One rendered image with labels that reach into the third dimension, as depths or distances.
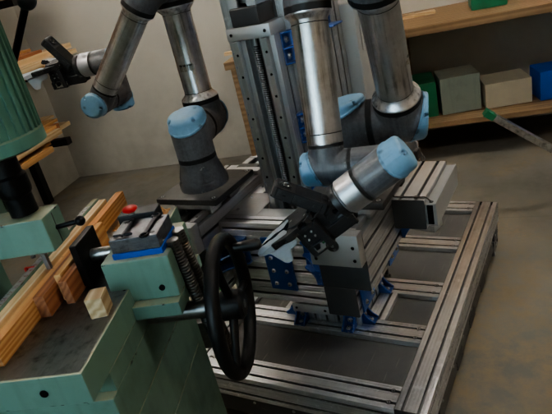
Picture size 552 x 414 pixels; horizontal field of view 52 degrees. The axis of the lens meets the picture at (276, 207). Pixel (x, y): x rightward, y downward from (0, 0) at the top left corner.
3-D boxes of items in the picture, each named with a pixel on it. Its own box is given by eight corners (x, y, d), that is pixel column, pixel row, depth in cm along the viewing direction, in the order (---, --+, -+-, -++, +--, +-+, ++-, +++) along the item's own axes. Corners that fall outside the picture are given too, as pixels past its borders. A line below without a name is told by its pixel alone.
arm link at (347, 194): (347, 179, 103) (347, 163, 110) (328, 194, 104) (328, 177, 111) (374, 207, 105) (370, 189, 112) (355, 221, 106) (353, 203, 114)
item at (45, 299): (52, 316, 104) (43, 296, 102) (41, 318, 104) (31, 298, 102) (98, 254, 124) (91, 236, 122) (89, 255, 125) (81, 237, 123)
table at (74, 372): (150, 398, 87) (138, 368, 84) (-25, 416, 92) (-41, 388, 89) (219, 220, 141) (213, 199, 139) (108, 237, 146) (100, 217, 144)
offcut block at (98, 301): (108, 315, 100) (100, 297, 98) (91, 319, 100) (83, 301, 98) (112, 304, 103) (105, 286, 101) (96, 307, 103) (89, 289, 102)
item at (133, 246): (163, 253, 104) (154, 227, 102) (108, 261, 106) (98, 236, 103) (180, 221, 116) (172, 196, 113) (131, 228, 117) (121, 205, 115)
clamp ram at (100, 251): (119, 281, 109) (103, 241, 106) (84, 287, 111) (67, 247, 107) (134, 258, 117) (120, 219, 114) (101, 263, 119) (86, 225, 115)
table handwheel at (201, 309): (268, 379, 119) (228, 379, 92) (179, 388, 123) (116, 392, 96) (256, 247, 129) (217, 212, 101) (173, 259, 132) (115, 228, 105)
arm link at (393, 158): (422, 163, 107) (419, 168, 99) (376, 197, 111) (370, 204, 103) (397, 131, 107) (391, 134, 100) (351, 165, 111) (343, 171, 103)
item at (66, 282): (75, 303, 106) (66, 281, 104) (66, 304, 107) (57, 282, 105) (107, 258, 121) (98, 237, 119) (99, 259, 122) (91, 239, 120)
